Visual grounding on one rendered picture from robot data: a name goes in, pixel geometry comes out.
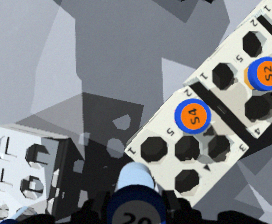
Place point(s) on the white tube rack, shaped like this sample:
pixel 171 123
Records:
pixel 37 176

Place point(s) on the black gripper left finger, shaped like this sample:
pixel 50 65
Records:
pixel 98 212

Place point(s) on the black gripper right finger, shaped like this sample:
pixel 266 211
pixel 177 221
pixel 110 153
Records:
pixel 184 212

